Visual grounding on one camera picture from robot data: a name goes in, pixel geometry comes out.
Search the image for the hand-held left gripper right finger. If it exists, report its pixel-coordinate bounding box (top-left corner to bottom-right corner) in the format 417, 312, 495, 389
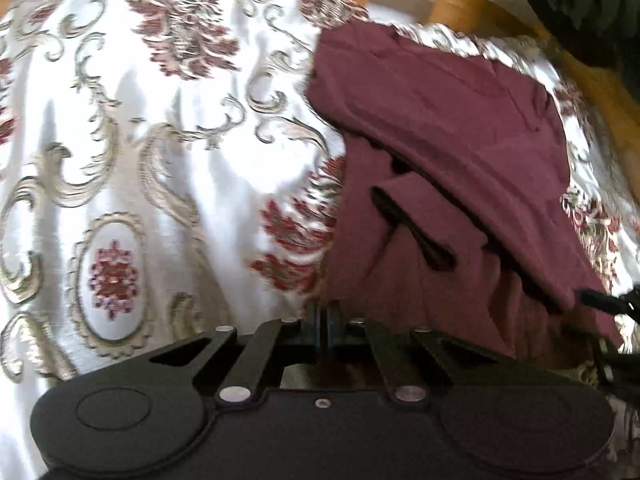
324, 304, 503, 406

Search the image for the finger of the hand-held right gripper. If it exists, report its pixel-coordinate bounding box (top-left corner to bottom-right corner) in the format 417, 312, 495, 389
371, 186, 457, 267
574, 284, 640, 322

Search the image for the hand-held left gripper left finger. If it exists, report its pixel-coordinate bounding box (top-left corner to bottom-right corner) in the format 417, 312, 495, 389
148, 304, 325, 406

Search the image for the maroon garment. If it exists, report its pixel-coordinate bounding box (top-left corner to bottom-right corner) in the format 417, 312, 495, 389
305, 22, 626, 391

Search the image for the white floral bedspread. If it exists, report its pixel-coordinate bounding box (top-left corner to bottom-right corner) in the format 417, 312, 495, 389
0, 0, 640, 480

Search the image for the dark cloth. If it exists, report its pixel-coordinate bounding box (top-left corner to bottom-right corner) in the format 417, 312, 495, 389
527, 0, 640, 68

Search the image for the wooden bed frame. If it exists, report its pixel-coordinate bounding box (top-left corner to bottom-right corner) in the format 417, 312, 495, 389
280, 0, 640, 128

